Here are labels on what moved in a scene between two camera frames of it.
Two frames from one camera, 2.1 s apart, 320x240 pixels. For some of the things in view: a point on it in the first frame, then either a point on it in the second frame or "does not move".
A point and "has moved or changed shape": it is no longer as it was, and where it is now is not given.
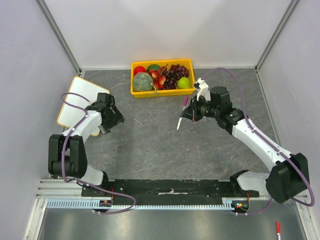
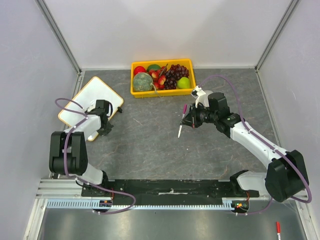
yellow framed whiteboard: (70, 116) has moved or changed shape
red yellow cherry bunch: (159, 77) does not move
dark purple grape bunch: (175, 72) does not move
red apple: (139, 69) does not move
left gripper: (117, 118) to (105, 132)
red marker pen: (278, 229) does not move
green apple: (183, 82) does not move
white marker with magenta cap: (180, 118) has moved or changed shape
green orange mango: (153, 66) does not move
